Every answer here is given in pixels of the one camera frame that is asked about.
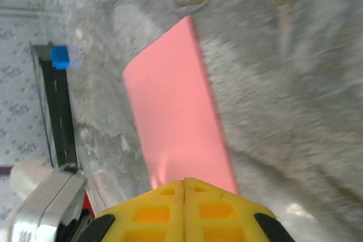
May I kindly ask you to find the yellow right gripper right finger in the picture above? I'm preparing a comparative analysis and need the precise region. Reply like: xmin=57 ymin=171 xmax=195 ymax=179
xmin=184 ymin=177 xmax=296 ymax=242

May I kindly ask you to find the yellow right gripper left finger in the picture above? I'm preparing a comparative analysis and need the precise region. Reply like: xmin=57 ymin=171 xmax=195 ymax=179
xmin=85 ymin=179 xmax=185 ymax=242

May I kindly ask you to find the pink paper sheet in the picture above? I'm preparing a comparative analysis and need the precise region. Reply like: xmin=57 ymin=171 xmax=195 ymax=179
xmin=122 ymin=15 xmax=240 ymax=194

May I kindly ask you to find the black white checkerboard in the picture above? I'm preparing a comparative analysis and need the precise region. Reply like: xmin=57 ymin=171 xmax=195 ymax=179
xmin=29 ymin=43 xmax=79 ymax=169

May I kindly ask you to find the small blue cube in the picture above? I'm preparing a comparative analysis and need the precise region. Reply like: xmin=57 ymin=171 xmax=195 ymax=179
xmin=50 ymin=45 xmax=70 ymax=70

